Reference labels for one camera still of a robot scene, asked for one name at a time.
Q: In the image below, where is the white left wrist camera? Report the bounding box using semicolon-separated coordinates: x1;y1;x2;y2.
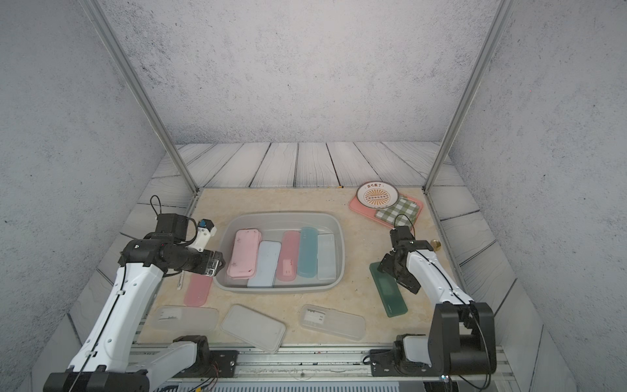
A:
188;219;217;253

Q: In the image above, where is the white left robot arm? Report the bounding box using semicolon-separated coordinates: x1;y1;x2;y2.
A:
43;238;225;391

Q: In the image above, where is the teal pencil case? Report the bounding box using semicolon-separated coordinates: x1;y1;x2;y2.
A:
297;227;318;278

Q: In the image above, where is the dark green pencil case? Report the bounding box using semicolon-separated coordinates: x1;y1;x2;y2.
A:
369;262;408;318

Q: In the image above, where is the aluminium frame post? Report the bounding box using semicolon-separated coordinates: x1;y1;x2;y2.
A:
423;0;515;194
79;0;199;196

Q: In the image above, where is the pink serving tray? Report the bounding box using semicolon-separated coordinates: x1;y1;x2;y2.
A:
349;194;424;229

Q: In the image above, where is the light blue pencil case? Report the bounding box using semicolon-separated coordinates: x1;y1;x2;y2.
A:
247;241;282;288

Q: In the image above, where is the grey pencil case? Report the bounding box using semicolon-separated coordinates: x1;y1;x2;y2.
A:
220;305;287;354

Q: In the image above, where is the aluminium frame post right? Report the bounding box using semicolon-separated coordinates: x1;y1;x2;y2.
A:
423;0;515;194

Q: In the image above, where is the pale pink pencil case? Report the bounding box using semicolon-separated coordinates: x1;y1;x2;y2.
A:
227;229;262;279

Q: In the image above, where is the dark pink case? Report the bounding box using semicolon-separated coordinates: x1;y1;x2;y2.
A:
184;274;213;308

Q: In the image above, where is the silver spoon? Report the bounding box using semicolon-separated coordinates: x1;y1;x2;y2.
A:
176;272;185;291

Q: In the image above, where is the aluminium frame post left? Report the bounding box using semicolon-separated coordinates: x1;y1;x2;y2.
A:
79;0;199;196

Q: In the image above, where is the aluminium front rail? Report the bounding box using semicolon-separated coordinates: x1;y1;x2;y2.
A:
162;343;519;391

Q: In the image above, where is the orange patterned plate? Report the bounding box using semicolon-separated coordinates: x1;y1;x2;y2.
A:
356;181;400;210

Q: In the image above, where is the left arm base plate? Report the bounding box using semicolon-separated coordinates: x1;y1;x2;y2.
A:
173;350;239;379

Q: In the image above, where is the clear case with label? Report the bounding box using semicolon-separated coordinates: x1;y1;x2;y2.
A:
299;304;366;341

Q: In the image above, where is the grey plastic storage box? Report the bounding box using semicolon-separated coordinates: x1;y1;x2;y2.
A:
215;212;346;294

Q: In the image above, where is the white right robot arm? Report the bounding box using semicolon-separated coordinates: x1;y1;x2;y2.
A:
377;226;497;382

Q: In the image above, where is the green checkered cloth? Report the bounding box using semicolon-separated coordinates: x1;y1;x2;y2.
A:
375;196;422;227

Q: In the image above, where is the translucent pink pencil case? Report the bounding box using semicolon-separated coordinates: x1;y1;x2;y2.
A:
276;230;300;282

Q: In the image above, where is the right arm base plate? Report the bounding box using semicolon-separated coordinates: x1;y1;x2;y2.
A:
362;348;440;377

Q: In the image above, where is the gold spoon dark handle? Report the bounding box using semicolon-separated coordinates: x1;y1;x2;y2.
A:
430;239;442;252

